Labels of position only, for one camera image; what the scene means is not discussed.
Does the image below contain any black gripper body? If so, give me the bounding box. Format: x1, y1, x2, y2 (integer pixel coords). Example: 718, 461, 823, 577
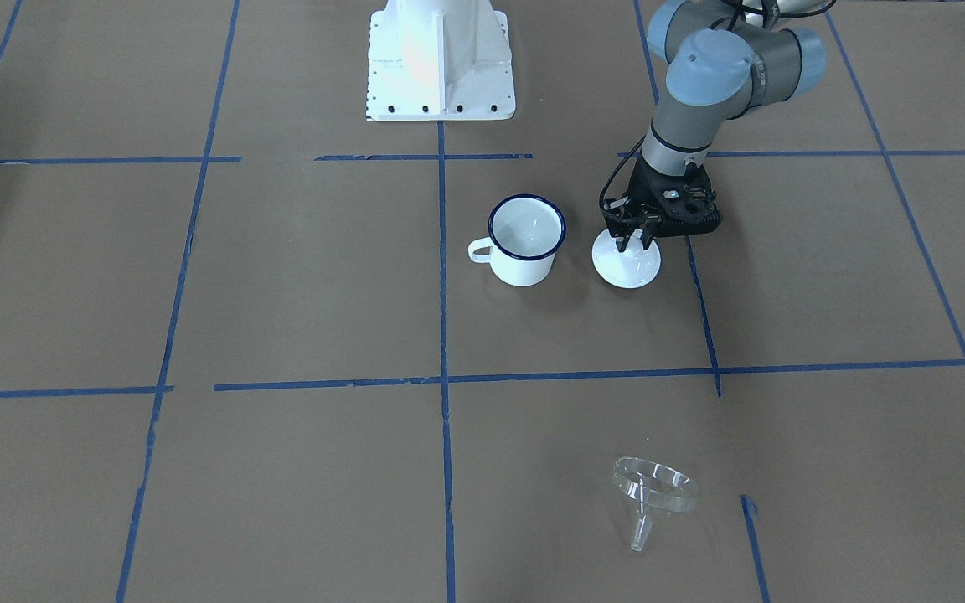
600, 156, 697, 237

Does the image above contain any white enamel cup lid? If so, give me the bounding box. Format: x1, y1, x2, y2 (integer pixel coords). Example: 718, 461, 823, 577
592, 230, 663, 289

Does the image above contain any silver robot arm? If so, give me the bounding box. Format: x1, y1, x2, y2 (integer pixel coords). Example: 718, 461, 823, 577
600, 1, 827, 253

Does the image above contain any white enamel cup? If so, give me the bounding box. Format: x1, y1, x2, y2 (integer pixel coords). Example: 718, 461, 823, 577
467, 194, 567, 287

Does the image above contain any clear plastic funnel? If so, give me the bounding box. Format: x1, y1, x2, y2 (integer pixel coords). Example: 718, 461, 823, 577
612, 456, 701, 553

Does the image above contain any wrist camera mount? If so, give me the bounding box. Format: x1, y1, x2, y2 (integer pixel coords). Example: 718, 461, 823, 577
654, 162, 724, 238

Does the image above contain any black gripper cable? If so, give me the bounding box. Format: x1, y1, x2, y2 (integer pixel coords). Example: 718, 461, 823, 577
598, 138, 647, 219

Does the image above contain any white pedestal column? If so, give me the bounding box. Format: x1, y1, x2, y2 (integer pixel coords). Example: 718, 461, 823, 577
365, 1, 517, 122

